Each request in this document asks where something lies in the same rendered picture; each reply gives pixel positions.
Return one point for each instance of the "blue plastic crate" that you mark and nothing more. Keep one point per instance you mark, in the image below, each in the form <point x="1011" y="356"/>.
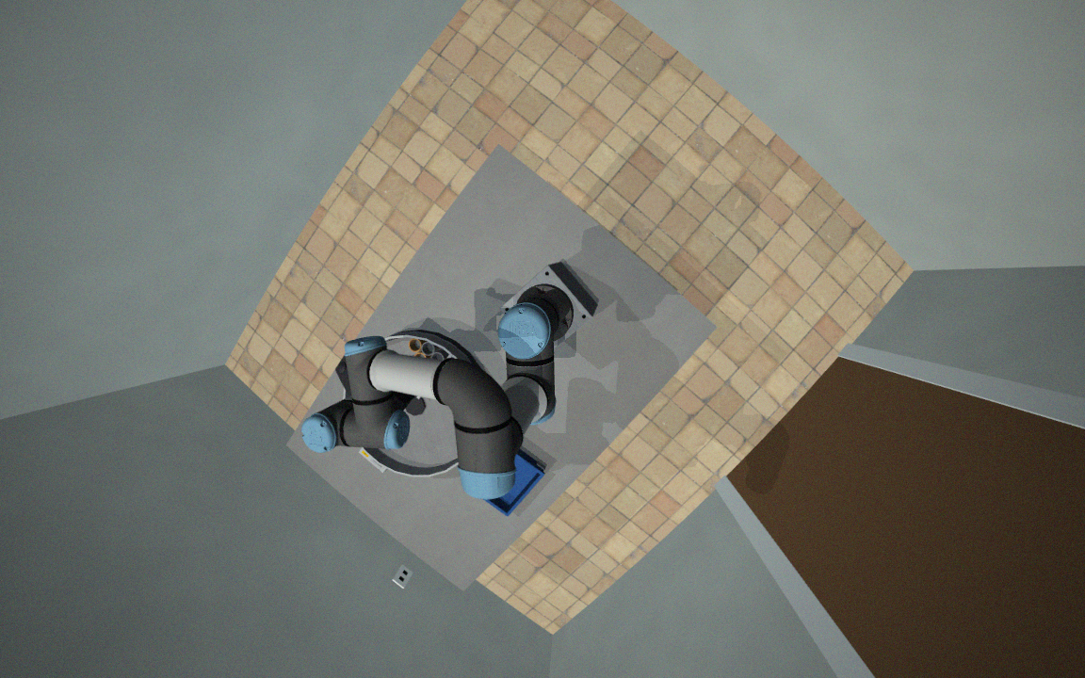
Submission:
<point x="525" y="479"/>

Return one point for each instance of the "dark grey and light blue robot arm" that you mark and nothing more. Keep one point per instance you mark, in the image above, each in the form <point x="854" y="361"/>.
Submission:
<point x="490" y="420"/>

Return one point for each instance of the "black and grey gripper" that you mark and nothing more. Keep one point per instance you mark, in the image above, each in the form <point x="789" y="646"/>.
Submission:
<point x="401" y="400"/>

